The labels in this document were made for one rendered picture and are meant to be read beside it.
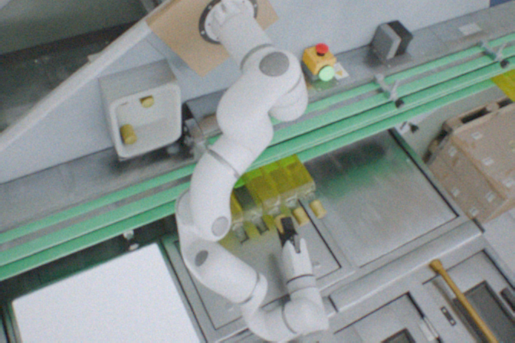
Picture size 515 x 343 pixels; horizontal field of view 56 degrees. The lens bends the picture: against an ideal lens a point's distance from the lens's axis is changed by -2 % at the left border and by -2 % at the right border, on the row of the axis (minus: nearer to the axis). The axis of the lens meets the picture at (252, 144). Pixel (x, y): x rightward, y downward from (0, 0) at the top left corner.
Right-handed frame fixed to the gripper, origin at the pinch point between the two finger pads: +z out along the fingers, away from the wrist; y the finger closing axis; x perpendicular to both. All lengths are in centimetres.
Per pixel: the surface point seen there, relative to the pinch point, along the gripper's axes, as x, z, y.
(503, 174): -293, 122, -231
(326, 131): -19.0, 26.0, 6.6
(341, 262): -17.2, -8.1, -11.8
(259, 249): 5.4, 0.6, -13.0
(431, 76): -56, 37, 15
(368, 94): -32.8, 32.6, 14.0
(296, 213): -4.0, 3.2, 1.1
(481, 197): -276, 113, -253
